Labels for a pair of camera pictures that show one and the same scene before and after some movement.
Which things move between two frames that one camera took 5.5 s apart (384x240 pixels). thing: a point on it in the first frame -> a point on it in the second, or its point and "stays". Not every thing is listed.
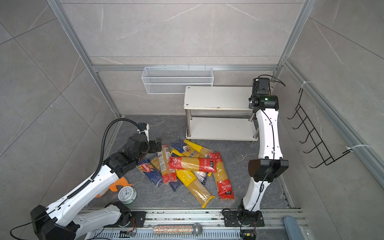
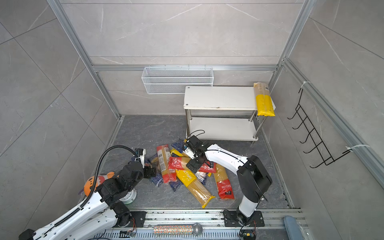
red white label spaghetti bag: [167, 174] stays
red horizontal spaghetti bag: [206, 164] stays
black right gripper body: [252, 99] -> [195, 162]
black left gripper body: [149, 147] -> [146, 172]
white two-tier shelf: [219, 113] stays
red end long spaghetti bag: [224, 187] stays
